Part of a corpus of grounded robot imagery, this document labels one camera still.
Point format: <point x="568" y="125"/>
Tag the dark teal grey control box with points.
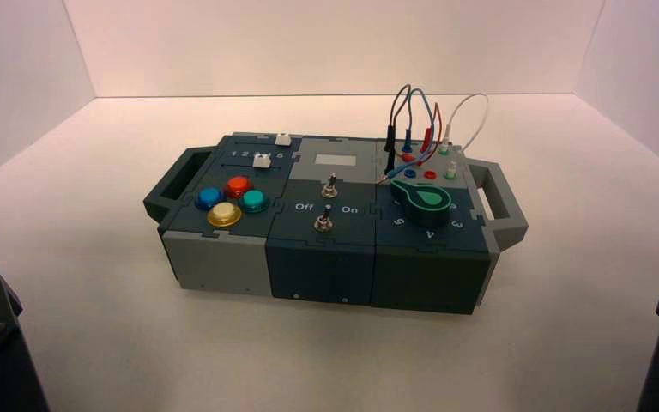
<point x="318" y="267"/>

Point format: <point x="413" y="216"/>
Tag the white display window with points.
<point x="335" y="160"/>

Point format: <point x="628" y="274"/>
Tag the teal green push button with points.
<point x="254" y="201"/>

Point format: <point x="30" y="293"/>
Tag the white slider knob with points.
<point x="260" y="161"/>
<point x="283" y="139"/>

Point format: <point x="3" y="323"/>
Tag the blue banana socket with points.
<point x="409" y="173"/>

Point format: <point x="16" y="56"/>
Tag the red push button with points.
<point x="238" y="186"/>

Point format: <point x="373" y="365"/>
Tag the green rotary pointer knob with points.
<point x="427" y="203"/>

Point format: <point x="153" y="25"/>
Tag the red banana socket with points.
<point x="430" y="174"/>

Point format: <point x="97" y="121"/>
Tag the yellow push button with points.
<point x="224" y="215"/>

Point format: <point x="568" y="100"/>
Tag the blue push button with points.
<point x="210" y="198"/>

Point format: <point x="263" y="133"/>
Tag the metal toggle switch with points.
<point x="331" y="186"/>
<point x="324" y="220"/>

